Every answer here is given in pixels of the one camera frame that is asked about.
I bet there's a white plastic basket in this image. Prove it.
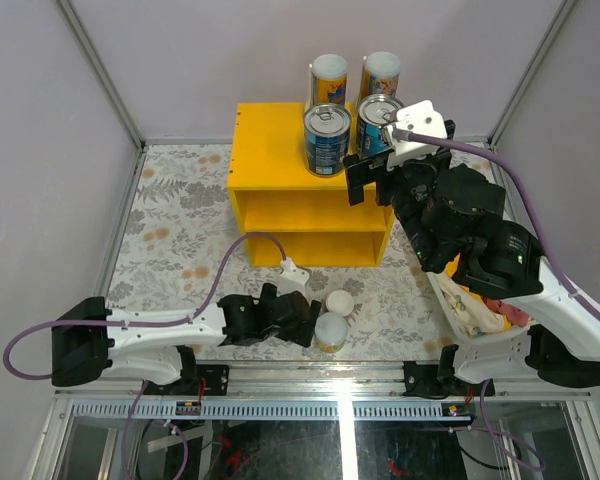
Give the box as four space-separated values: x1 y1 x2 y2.
431 256 534 343

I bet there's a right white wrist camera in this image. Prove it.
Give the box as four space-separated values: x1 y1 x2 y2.
382 100 448 171

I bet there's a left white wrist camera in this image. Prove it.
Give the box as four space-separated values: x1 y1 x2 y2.
277 257 310 296

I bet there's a pink cloth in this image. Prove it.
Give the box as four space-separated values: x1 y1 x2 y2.
482 297 530 328

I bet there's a silver pull-tab can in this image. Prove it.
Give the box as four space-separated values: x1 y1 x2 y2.
303 103 352 177
355 94 404 158

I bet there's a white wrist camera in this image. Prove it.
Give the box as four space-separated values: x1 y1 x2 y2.
277 257 310 296
382 100 448 171

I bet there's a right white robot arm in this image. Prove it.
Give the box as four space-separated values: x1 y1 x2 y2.
344 121 600 389

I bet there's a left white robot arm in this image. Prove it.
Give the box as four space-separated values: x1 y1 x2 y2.
51 283 322 395

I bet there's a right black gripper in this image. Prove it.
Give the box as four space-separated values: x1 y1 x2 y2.
342 143 450 267

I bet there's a lidded can white lid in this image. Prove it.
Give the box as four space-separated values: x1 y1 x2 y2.
326 290 355 317

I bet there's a patterned white cloth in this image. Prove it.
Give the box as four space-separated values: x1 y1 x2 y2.
435 273 511 337

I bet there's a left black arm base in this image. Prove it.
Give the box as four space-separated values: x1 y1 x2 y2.
172 346 230 396

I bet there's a lidded can yellow label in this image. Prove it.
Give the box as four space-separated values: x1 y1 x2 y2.
314 312 349 353

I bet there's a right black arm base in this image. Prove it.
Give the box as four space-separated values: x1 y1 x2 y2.
403 344 482 400

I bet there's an aluminium front rail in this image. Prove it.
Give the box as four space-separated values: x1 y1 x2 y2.
54 358 592 401

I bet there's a tall can with plastic lid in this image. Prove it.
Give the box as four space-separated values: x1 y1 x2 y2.
358 51 401 101

